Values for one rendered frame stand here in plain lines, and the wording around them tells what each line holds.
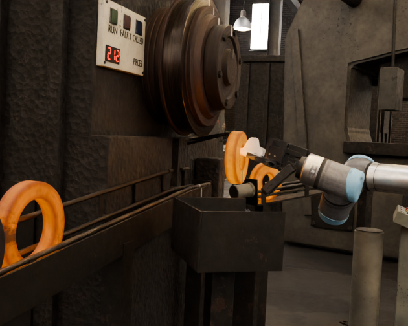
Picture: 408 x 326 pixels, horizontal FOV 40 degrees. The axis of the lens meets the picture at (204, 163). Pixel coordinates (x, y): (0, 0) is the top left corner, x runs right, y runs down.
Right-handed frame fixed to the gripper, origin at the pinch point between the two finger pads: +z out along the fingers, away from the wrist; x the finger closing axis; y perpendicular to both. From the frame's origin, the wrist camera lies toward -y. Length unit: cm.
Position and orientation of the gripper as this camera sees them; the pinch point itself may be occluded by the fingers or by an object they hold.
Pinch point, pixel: (238, 151)
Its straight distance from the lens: 167.9
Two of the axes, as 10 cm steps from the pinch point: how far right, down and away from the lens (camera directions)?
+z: -8.9, -3.4, 3.0
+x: -3.2, 0.3, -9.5
